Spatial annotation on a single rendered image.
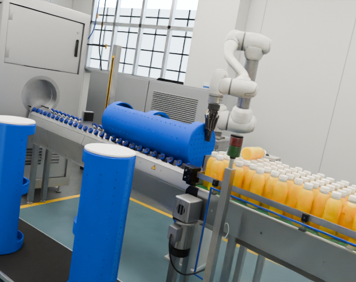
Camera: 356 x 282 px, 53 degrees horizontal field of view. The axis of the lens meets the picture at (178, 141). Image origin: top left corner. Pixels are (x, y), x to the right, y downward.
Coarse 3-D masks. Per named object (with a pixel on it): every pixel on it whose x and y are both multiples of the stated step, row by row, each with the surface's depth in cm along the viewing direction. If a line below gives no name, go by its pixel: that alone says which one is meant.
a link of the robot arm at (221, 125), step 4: (220, 104) 276; (220, 108) 274; (224, 108) 275; (220, 112) 273; (224, 112) 274; (228, 112) 275; (220, 116) 273; (224, 116) 273; (204, 120) 281; (220, 120) 273; (224, 120) 273; (220, 124) 274; (224, 124) 274; (216, 128) 275; (220, 128) 276; (224, 128) 276
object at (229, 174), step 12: (228, 168) 165; (228, 180) 165; (228, 192) 166; (228, 204) 169; (216, 216) 169; (216, 228) 169; (216, 240) 169; (216, 252) 171; (216, 264) 174; (204, 276) 174
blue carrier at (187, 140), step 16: (112, 112) 262; (128, 112) 253; (144, 112) 246; (160, 112) 246; (112, 128) 261; (128, 128) 248; (144, 128) 238; (160, 128) 228; (176, 128) 221; (192, 128) 215; (144, 144) 241; (160, 144) 228; (176, 144) 218; (192, 144) 215; (208, 144) 227; (176, 160) 229; (192, 160) 218
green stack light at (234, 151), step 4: (228, 144) 164; (228, 148) 163; (232, 148) 162; (236, 148) 162; (240, 148) 162; (228, 152) 163; (232, 152) 162; (236, 152) 162; (240, 152) 163; (232, 156) 162; (236, 156) 162
